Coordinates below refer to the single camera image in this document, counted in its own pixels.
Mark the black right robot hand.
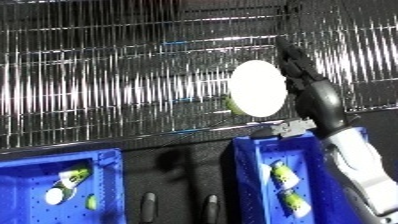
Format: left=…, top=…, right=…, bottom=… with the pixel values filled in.
left=250, top=35, right=352, bottom=139

